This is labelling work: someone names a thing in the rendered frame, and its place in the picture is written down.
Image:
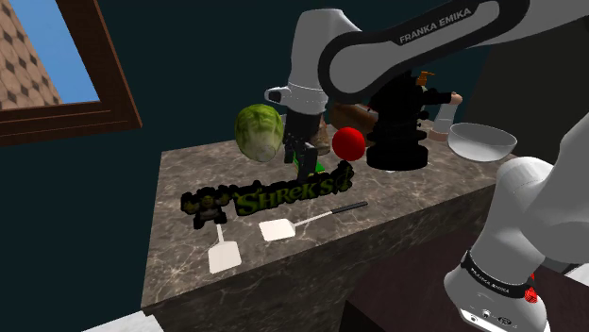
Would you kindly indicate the green ogre logo sign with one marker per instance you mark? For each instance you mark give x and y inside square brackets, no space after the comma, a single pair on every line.
[262,197]

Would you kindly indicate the dark brown robot stand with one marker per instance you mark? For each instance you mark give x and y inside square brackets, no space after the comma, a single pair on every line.
[405,285]

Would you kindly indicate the black clothed figure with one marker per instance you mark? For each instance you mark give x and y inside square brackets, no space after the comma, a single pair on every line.
[437,97]

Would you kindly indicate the brown boot shaped object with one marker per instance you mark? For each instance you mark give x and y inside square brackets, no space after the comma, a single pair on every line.
[321,138]

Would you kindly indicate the small bright green object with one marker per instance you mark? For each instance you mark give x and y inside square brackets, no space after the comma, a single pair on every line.
[318,166]

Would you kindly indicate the brown rounded loaf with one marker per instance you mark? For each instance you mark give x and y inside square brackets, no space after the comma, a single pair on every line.
[352,117]

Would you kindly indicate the green lettuce head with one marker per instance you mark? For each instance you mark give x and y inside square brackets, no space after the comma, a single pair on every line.
[257,131]

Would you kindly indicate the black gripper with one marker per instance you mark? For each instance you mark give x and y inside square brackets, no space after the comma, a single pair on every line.
[302,126]

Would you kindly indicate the brown framed window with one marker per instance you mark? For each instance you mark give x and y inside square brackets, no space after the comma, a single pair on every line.
[50,69]

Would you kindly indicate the red ball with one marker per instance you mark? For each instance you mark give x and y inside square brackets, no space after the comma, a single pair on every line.
[349,144]

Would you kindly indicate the pale cylinder with pink base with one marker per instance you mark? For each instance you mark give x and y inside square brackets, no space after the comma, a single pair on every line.
[442,120]

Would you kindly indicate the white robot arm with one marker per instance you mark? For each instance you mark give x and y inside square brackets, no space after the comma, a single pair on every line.
[529,207]

